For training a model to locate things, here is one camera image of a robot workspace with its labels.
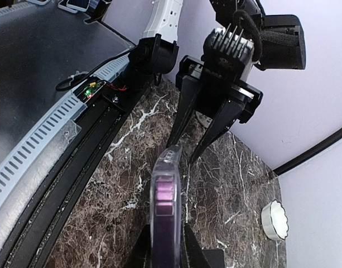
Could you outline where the white patterned mug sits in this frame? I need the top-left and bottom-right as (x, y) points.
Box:
(195, 111), (212, 128)

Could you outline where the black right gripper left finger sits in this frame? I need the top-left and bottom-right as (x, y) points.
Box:
(126, 224), (151, 268)

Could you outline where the white scalloped bowl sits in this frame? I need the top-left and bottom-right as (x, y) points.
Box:
(261, 199), (289, 240)

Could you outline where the phone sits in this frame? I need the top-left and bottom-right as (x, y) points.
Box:
(150, 145), (182, 267)

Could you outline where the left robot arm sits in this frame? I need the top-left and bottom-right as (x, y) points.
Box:
(114, 1), (306, 162)

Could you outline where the black front rail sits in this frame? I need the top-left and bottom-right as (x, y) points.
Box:
(0, 97), (140, 267)

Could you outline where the white slotted cable duct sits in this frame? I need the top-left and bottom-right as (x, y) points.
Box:
(0, 55), (128, 208)

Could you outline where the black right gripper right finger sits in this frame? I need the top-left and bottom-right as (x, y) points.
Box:
(181, 223), (225, 268)

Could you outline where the left black frame post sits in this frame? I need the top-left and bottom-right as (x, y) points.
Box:
(274, 128), (342, 176)

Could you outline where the small circuit board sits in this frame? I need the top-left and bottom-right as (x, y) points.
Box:
(81, 80), (104, 101)

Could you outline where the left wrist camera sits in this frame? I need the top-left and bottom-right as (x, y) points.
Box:
(201, 25), (255, 82)

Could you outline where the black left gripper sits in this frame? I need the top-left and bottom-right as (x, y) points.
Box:
(167, 55), (263, 164)

